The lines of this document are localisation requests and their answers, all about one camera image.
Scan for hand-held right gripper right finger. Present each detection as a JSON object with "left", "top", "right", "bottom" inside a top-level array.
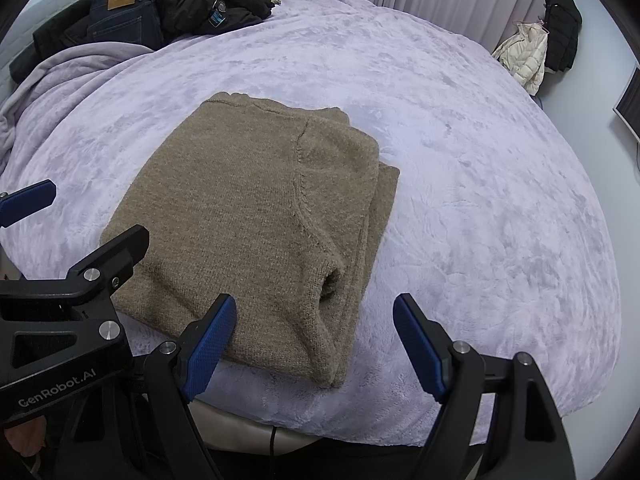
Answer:
[{"left": 392, "top": 292, "right": 576, "bottom": 480}]

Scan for black hanging jacket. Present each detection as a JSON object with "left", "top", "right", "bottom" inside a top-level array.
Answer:
[{"left": 542, "top": 0, "right": 583, "bottom": 73}]

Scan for smooth lilac throw blanket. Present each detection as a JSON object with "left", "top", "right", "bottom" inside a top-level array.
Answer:
[{"left": 0, "top": 42, "right": 156, "bottom": 176}]

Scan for dark blue jeans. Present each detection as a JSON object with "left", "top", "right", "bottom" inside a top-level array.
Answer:
[{"left": 89, "top": 0, "right": 166, "bottom": 51}]

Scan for tan knit sweater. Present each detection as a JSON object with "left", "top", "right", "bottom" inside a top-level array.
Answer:
[{"left": 100, "top": 91, "right": 401, "bottom": 390}]

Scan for grey wall monitor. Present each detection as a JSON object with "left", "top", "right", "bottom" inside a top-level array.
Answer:
[{"left": 612, "top": 62, "right": 640, "bottom": 143}]

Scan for beige bed base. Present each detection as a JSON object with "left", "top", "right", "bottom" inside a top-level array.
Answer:
[{"left": 192, "top": 400, "right": 321, "bottom": 456}]

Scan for black jacket with blue label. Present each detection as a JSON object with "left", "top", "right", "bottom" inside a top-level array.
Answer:
[{"left": 10, "top": 0, "right": 276, "bottom": 81}]

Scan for white puffer jacket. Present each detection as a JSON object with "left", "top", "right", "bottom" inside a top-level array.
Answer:
[{"left": 492, "top": 21, "right": 548, "bottom": 96}]

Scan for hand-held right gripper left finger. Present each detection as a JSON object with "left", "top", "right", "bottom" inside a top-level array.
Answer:
[{"left": 45, "top": 292, "right": 238, "bottom": 480}]

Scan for person's left hand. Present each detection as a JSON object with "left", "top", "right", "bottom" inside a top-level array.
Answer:
[{"left": 0, "top": 412, "right": 48, "bottom": 458}]

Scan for lilac fluffy bed blanket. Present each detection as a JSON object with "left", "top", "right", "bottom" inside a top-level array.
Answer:
[{"left": 0, "top": 0, "right": 623, "bottom": 448}]

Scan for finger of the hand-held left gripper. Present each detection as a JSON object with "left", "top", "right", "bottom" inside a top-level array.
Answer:
[
  {"left": 0, "top": 225, "right": 151, "bottom": 391},
  {"left": 0, "top": 179, "right": 57, "bottom": 228}
]

